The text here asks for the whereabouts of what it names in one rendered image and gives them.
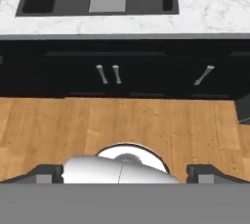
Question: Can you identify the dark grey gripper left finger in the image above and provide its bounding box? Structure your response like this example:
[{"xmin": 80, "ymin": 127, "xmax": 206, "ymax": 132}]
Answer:
[{"xmin": 0, "ymin": 163, "xmax": 64, "ymax": 185}]

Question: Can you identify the black cupboard door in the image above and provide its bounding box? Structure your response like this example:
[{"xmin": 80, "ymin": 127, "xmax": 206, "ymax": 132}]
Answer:
[
  {"xmin": 173, "ymin": 51, "xmax": 250, "ymax": 101},
  {"xmin": 108, "ymin": 51, "xmax": 174, "ymax": 99},
  {"xmin": 42, "ymin": 51, "xmax": 110, "ymax": 99}
]

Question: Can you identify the dark grey appliance corner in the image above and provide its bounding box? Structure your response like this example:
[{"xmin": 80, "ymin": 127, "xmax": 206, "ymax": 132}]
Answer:
[{"xmin": 235, "ymin": 93, "xmax": 250, "ymax": 125}]

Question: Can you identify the silver bar door handle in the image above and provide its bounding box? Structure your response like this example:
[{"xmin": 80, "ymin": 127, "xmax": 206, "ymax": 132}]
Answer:
[
  {"xmin": 193, "ymin": 65, "xmax": 216, "ymax": 87},
  {"xmin": 111, "ymin": 65, "xmax": 123, "ymax": 86},
  {"xmin": 95, "ymin": 65, "xmax": 109, "ymax": 85}
]

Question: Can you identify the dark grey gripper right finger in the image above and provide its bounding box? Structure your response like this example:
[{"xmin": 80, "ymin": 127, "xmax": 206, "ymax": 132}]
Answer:
[{"xmin": 186, "ymin": 163, "xmax": 250, "ymax": 185}]

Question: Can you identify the white round thing, black rim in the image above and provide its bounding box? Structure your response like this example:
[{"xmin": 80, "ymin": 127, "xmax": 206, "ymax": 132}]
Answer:
[{"xmin": 61, "ymin": 141, "xmax": 181, "ymax": 185}]

